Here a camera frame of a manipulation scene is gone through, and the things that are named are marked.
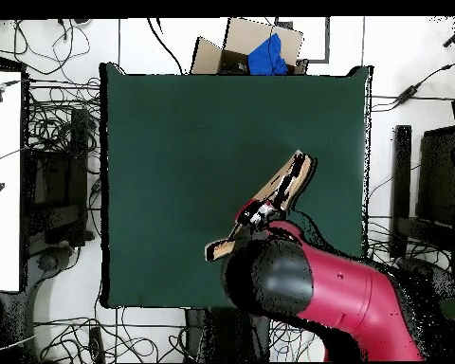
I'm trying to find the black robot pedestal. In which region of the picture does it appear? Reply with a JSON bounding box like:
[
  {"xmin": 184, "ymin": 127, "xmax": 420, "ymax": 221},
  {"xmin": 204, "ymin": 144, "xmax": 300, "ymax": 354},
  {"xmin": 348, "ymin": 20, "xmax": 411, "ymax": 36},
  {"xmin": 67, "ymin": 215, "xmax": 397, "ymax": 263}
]
[{"xmin": 184, "ymin": 307, "xmax": 271, "ymax": 363}]

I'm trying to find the long curved black cable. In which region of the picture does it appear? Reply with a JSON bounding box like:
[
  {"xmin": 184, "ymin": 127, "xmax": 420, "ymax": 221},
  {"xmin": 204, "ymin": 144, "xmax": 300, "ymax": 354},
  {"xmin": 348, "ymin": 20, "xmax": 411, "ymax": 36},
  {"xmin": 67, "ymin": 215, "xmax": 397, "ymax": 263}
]
[{"xmin": 146, "ymin": 17, "xmax": 186, "ymax": 76}]

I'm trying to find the looped black cable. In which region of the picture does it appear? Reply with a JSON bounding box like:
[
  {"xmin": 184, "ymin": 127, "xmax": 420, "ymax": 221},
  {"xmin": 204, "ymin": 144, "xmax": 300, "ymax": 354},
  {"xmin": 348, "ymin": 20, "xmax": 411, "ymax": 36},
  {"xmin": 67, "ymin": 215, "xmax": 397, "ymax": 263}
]
[{"xmin": 12, "ymin": 18, "xmax": 91, "ymax": 76}]

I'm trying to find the black power strip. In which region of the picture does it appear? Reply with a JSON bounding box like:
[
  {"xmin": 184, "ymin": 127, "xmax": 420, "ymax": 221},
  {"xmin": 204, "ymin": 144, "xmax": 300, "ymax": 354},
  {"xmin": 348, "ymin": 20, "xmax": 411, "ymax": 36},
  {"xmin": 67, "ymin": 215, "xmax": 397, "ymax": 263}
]
[{"xmin": 88, "ymin": 326, "xmax": 106, "ymax": 363}]

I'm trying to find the black lump with cables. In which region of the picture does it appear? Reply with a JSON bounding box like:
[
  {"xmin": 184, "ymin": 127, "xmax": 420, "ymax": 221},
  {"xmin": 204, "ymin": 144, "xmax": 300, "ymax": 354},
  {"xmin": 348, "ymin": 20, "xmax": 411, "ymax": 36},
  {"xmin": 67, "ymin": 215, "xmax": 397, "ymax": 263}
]
[{"xmin": 395, "ymin": 255, "xmax": 455, "ymax": 300}]

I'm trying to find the blue garment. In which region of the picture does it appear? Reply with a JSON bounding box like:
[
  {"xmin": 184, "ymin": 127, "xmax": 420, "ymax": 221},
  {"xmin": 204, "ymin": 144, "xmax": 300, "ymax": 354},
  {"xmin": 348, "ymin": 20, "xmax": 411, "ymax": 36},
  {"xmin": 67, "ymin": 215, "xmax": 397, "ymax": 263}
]
[{"xmin": 246, "ymin": 32, "xmax": 289, "ymax": 76}]

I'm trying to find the tan terry towel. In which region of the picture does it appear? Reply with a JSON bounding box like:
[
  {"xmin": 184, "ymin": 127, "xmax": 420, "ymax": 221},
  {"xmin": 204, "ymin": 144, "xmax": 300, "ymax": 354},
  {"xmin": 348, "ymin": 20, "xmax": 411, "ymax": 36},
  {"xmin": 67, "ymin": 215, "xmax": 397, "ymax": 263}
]
[{"xmin": 204, "ymin": 149, "xmax": 315, "ymax": 263}]

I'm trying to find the black round floor device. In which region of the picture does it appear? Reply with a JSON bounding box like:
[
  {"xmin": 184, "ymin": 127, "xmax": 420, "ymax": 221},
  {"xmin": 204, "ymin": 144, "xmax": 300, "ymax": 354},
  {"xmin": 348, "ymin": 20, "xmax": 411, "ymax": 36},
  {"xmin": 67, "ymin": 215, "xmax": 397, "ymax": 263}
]
[{"xmin": 37, "ymin": 246, "xmax": 74, "ymax": 273}]

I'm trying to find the dark green table cloth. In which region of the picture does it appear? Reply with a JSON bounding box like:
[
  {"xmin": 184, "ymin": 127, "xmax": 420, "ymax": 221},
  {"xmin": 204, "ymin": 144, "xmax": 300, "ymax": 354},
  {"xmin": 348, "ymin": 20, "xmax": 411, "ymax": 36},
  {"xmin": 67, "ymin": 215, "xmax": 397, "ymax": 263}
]
[{"xmin": 99, "ymin": 62, "xmax": 373, "ymax": 309}]

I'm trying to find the white side table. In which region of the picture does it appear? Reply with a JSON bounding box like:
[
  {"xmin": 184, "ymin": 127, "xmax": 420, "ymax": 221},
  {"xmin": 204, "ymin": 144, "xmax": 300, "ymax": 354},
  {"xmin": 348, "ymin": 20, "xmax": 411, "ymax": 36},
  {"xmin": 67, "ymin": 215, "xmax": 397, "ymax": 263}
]
[{"xmin": 0, "ymin": 70, "xmax": 23, "ymax": 292}]

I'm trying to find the black upright bar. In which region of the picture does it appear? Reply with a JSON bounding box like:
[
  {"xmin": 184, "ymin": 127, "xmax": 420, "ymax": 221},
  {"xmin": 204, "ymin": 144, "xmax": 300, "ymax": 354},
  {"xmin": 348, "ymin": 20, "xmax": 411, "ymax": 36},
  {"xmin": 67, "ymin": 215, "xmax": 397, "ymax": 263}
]
[{"xmin": 389, "ymin": 124, "xmax": 413, "ymax": 259}]

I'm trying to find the black equipment rack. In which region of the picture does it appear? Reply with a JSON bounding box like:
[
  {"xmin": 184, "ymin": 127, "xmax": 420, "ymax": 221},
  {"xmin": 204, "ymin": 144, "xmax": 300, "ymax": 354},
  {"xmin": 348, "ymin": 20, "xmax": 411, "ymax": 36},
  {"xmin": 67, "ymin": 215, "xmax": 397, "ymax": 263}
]
[{"xmin": 28, "ymin": 107, "xmax": 93, "ymax": 247}]

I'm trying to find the open cardboard box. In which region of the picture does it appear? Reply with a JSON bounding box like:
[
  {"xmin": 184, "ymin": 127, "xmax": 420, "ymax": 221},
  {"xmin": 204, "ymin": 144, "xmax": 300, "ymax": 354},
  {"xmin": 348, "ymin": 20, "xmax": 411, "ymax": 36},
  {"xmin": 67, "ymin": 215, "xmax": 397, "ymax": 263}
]
[{"xmin": 190, "ymin": 17, "xmax": 309, "ymax": 76}]

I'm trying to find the black power adapter with cable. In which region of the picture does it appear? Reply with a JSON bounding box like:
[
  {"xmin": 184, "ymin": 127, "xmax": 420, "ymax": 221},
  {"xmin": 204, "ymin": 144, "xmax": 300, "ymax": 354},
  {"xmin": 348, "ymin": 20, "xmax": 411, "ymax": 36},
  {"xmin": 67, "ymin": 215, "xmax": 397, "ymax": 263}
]
[{"xmin": 371, "ymin": 48, "xmax": 455, "ymax": 114}]

